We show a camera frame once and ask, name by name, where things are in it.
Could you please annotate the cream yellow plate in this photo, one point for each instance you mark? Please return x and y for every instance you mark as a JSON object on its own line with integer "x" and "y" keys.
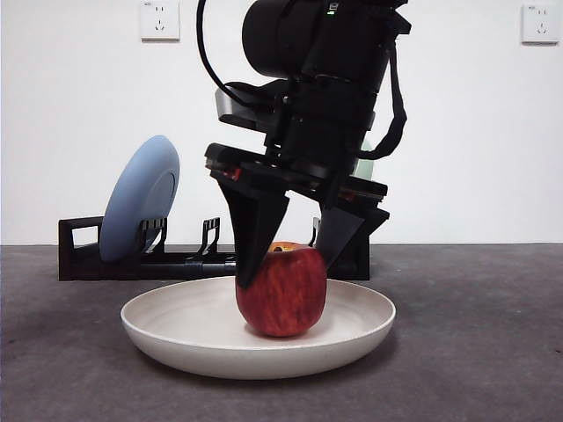
{"x": 184, "y": 334}

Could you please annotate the black plate rack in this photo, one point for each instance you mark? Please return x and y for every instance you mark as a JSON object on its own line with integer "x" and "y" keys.
{"x": 88, "y": 266}

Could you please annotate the blue plate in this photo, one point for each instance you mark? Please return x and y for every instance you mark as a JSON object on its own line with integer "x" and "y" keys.
{"x": 136, "y": 198}

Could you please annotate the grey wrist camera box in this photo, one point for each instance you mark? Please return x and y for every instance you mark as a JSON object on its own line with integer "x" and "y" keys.
{"x": 237, "y": 115}

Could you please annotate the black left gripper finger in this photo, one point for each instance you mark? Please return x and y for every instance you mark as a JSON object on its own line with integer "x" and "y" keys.
{"x": 253, "y": 228}

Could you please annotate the red apple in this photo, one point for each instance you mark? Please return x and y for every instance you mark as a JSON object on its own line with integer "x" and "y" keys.
{"x": 281, "y": 303}

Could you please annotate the green plate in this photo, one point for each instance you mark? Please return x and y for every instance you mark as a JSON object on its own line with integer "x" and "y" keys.
{"x": 366, "y": 169}

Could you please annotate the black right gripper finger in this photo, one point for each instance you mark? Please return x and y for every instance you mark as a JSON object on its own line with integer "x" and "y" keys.
{"x": 336, "y": 237}

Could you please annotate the white wall socket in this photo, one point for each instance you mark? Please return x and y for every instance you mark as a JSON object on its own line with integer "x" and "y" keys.
{"x": 160, "y": 22}
{"x": 540, "y": 24}

